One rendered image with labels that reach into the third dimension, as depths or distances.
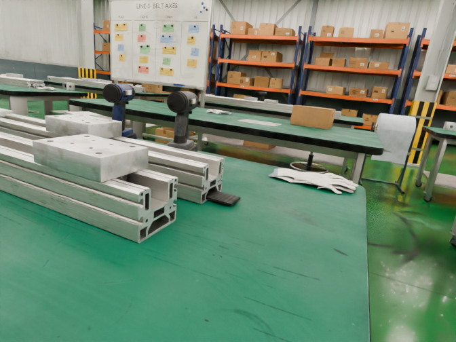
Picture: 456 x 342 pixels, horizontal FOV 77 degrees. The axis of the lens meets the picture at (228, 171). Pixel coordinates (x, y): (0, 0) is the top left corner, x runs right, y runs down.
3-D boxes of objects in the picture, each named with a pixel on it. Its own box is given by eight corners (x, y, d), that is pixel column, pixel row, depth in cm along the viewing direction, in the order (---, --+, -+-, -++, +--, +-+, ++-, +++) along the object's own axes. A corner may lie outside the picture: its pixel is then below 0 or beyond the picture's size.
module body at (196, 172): (-18, 142, 92) (-21, 115, 89) (16, 138, 101) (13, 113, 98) (200, 204, 61) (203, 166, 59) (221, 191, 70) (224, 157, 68)
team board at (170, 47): (100, 148, 411) (96, -6, 356) (125, 143, 455) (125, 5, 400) (191, 169, 355) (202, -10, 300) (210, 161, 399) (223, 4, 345)
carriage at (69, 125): (46, 140, 78) (44, 115, 76) (81, 136, 87) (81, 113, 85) (89, 151, 71) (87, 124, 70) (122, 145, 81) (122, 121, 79)
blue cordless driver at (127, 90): (100, 151, 95) (98, 81, 89) (124, 140, 114) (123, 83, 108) (123, 154, 95) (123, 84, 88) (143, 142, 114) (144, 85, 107)
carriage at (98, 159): (34, 177, 51) (31, 140, 49) (87, 165, 61) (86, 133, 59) (101, 199, 45) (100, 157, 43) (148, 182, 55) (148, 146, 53)
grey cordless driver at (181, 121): (160, 165, 86) (163, 89, 80) (181, 152, 105) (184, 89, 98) (185, 169, 85) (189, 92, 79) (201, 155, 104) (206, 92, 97)
